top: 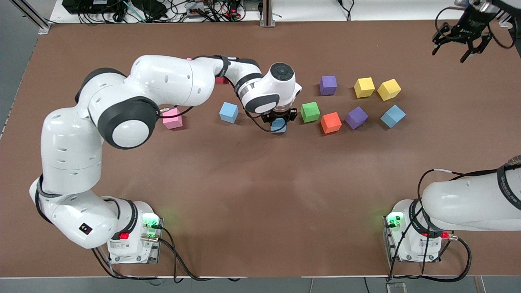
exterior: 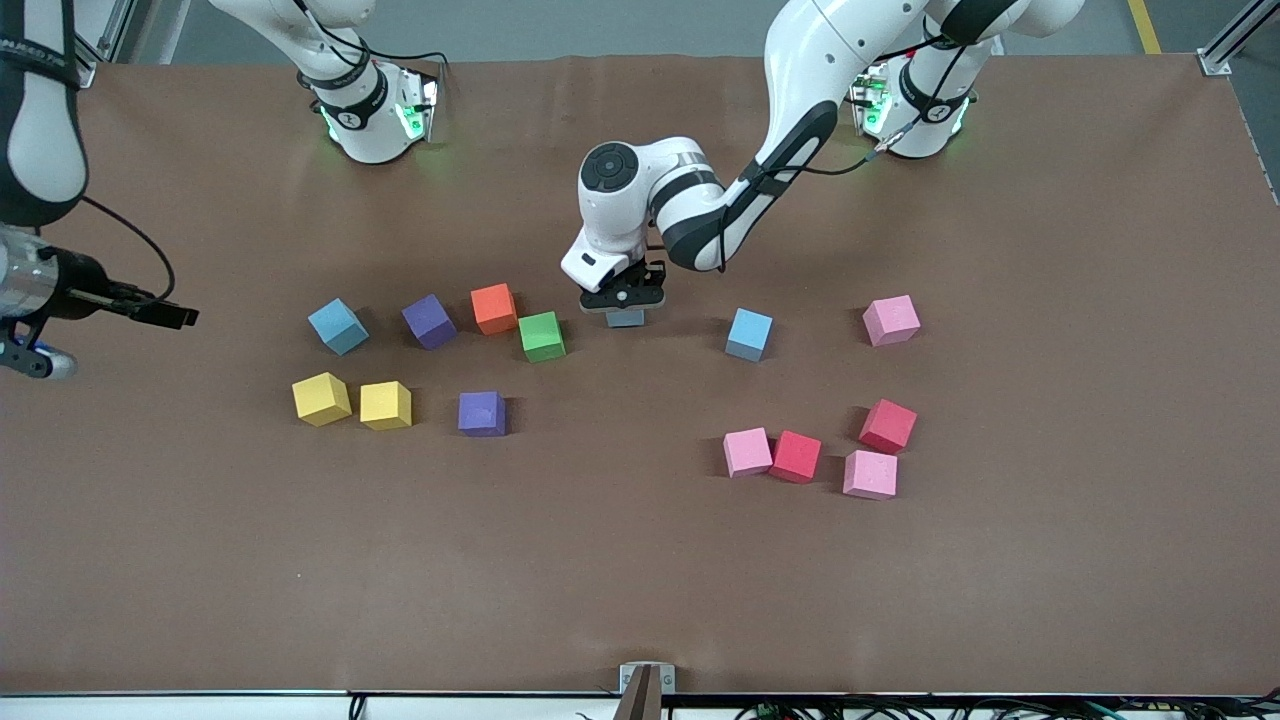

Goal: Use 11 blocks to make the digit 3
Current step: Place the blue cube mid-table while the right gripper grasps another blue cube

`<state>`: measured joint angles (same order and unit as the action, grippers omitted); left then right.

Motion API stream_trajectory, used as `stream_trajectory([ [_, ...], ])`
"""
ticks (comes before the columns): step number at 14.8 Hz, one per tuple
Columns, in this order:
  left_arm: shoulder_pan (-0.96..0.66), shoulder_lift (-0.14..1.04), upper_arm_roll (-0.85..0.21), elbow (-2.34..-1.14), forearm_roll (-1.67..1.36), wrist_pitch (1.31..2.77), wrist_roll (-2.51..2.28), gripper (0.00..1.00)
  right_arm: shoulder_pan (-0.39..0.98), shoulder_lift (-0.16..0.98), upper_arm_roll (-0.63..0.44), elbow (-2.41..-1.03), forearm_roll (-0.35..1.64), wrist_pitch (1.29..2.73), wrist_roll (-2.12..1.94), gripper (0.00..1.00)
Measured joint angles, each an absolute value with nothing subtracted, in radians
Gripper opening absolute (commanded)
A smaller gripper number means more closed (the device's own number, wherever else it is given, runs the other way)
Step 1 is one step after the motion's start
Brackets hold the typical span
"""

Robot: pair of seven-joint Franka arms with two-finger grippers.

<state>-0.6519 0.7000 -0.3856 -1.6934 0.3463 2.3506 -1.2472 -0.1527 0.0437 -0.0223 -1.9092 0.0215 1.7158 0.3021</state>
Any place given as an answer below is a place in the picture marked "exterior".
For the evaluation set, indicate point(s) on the green foam cube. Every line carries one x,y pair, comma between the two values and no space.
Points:
541,334

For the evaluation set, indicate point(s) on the brown camera pole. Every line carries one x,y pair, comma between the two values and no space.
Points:
642,706

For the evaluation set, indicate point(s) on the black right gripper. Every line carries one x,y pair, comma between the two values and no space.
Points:
82,288

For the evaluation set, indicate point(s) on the red foam cube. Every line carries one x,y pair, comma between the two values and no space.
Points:
796,455
887,423

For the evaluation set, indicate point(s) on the orange foam cube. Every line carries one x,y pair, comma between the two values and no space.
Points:
493,305

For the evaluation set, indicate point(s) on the white table edge rail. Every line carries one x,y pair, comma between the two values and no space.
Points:
150,712

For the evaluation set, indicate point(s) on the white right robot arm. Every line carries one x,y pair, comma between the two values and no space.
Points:
45,130

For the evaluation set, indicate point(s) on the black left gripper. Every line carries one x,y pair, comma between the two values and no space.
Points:
635,277

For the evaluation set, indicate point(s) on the blue foam cube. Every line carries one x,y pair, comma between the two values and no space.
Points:
335,322
750,328
625,320

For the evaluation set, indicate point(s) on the yellow foam cube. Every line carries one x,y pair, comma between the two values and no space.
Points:
320,396
385,403

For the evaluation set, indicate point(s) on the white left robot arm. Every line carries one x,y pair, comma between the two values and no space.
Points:
800,80

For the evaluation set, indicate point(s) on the light pink dimpled foam cube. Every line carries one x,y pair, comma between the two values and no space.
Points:
869,473

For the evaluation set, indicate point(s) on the gray metal mounting bracket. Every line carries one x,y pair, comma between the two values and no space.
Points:
628,678

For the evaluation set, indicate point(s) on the aluminium frame post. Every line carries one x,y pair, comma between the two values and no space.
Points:
90,74
1215,62

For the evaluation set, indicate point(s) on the brown table mat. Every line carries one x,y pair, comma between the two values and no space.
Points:
640,560

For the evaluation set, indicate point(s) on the purple foam cube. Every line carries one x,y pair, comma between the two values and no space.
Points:
481,411
428,318

